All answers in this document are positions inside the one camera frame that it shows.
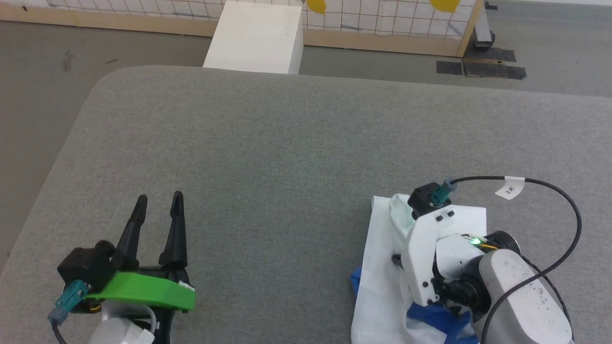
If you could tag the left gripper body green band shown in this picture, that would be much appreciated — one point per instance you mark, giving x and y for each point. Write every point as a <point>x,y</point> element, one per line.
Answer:
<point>143,289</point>

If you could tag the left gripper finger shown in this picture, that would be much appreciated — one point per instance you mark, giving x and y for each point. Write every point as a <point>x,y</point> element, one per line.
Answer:
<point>130,234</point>
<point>176,229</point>

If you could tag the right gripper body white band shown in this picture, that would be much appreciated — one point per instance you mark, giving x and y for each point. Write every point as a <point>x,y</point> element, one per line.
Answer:
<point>425,258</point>

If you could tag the white box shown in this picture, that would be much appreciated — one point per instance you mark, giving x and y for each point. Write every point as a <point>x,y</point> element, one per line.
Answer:
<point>258,38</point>

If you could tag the white and blue shirt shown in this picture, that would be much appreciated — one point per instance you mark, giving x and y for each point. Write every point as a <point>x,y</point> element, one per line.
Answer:
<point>382,286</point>

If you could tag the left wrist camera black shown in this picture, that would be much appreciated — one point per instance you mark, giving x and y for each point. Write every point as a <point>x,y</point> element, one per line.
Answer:
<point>86,265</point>

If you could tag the grey metal partition foot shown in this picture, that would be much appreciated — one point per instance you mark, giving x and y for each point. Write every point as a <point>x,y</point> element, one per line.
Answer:
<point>484,33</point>

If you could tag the lemon print partition wooden frame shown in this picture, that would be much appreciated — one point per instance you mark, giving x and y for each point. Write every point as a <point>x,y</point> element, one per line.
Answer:
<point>382,28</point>

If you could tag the small black floor mat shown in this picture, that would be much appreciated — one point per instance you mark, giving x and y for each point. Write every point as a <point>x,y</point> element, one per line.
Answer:
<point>449,68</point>

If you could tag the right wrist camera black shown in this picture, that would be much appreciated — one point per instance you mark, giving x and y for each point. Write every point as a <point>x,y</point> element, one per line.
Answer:
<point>428,198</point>

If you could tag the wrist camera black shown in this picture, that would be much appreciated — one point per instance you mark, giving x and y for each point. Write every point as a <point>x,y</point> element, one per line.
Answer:
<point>428,198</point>
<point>86,265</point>

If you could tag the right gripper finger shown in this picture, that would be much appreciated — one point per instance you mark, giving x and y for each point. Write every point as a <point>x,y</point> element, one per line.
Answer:
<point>398,260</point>

